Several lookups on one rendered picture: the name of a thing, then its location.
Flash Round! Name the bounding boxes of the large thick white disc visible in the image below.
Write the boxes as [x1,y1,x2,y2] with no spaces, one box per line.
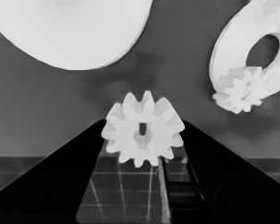
[0,0,154,71]

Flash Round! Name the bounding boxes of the small white toothed gear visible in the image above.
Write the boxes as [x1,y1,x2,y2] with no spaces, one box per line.
[101,90,186,168]
[212,66,267,115]

